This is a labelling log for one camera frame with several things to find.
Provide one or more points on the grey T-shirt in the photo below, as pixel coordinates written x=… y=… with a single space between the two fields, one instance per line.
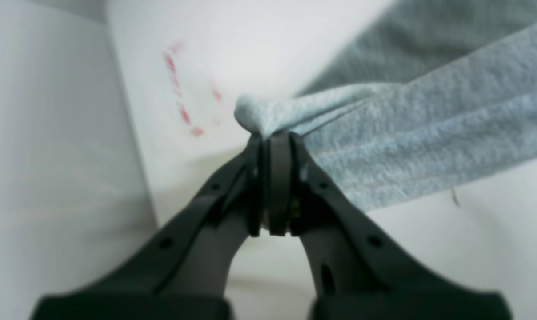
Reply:
x=436 y=94

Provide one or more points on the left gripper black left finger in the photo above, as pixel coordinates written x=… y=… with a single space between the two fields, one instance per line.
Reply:
x=182 y=272

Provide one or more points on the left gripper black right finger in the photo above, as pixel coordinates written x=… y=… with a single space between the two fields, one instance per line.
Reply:
x=359 y=272

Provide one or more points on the red tape rectangle marking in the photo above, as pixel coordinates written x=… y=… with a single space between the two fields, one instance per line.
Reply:
x=196 y=95

